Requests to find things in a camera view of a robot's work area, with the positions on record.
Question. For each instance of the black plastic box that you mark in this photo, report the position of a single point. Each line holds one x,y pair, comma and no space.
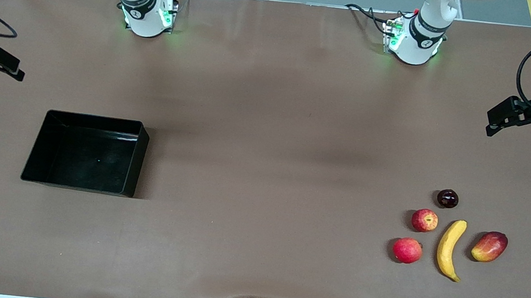
87,158

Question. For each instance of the red yellow streaked apple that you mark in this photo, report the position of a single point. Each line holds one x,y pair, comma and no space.
424,220

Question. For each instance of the yellow banana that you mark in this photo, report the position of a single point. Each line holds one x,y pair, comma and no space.
448,247

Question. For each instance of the plain red apple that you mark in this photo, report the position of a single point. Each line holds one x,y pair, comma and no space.
407,250

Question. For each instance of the dark purple plum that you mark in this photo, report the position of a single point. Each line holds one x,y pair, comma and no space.
448,198

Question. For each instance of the red yellow mango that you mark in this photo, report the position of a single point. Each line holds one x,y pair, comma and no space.
489,247

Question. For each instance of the brown table mat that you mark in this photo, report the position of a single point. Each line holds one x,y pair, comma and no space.
254,247

